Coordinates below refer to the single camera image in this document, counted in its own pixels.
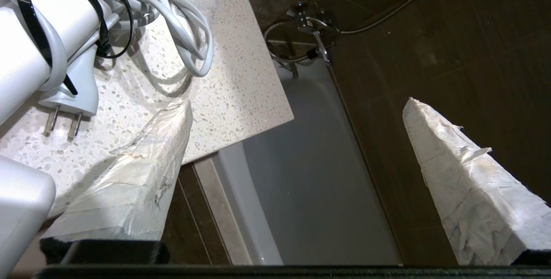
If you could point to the white bathtub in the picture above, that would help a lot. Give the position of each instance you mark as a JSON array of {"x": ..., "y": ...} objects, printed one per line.
[{"x": 310, "y": 175}]

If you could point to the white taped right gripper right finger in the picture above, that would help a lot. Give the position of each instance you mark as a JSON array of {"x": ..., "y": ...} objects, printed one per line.
[{"x": 482, "y": 201}]

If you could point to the chrome bath faucet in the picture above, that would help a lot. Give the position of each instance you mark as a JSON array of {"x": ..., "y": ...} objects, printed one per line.
[{"x": 308, "y": 25}]

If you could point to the white hair dryer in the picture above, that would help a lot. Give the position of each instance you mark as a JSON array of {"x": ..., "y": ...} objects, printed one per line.
[{"x": 13, "y": 85}]

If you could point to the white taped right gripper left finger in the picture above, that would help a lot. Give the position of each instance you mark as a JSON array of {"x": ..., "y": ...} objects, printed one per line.
[{"x": 125, "y": 201}]

